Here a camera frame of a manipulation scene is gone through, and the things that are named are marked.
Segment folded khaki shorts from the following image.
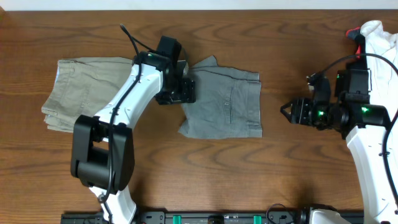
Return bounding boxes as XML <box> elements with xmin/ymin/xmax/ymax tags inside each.
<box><xmin>41</xmin><ymin>57</ymin><xmax>132</xmax><ymax>133</ymax></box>

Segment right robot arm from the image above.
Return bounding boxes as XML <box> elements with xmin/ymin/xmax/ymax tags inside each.
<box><xmin>280</xmin><ymin>69</ymin><xmax>397</xmax><ymax>223</ymax></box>

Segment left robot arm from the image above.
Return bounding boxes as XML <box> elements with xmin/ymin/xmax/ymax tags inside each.
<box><xmin>61</xmin><ymin>36</ymin><xmax>196</xmax><ymax>223</ymax></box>

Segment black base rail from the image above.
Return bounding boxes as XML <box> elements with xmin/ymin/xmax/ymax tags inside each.
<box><xmin>60</xmin><ymin>211</ymin><xmax>294</xmax><ymax>224</ymax></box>

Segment white garment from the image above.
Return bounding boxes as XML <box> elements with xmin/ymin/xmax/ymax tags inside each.
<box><xmin>361</xmin><ymin>21</ymin><xmax>397</xmax><ymax>118</ymax></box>

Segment grey shorts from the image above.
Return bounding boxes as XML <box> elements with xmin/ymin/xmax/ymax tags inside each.
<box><xmin>179</xmin><ymin>56</ymin><xmax>262</xmax><ymax>139</ymax></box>

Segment black and red garment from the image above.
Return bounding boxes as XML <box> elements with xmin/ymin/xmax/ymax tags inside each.
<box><xmin>346</xmin><ymin>27</ymin><xmax>368</xmax><ymax>70</ymax></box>

